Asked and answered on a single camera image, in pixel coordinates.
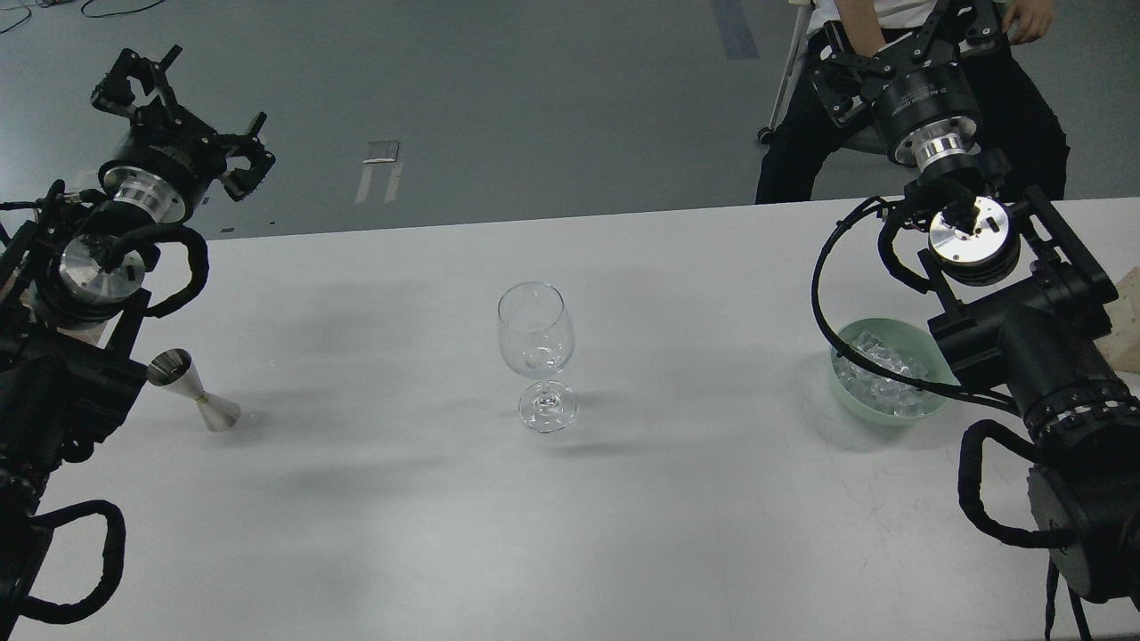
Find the green bowl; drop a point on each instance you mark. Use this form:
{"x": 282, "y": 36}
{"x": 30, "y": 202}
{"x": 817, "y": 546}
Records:
{"x": 901, "y": 348}

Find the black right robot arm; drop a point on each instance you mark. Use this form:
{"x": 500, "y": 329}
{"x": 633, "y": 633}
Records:
{"x": 1023, "y": 304}

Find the white chair frame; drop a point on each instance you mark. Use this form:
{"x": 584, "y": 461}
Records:
{"x": 791, "y": 69}

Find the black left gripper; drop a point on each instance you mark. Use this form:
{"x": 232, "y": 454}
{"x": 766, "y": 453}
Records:
{"x": 160, "y": 143}

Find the beige foam block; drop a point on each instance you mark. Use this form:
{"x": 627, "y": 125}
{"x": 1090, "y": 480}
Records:
{"x": 1121, "y": 347}

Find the steel double jigger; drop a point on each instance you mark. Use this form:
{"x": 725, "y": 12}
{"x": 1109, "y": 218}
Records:
{"x": 192, "y": 390}

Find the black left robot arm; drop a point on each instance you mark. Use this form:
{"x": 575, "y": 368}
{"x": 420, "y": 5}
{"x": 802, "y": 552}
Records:
{"x": 79, "y": 279}

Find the seated person in black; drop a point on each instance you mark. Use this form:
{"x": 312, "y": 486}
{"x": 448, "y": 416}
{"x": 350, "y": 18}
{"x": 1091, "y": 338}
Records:
{"x": 1015, "y": 117}

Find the clear wine glass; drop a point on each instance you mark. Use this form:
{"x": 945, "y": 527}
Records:
{"x": 536, "y": 340}

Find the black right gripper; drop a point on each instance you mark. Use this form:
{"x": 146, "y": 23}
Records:
{"x": 920, "y": 84}

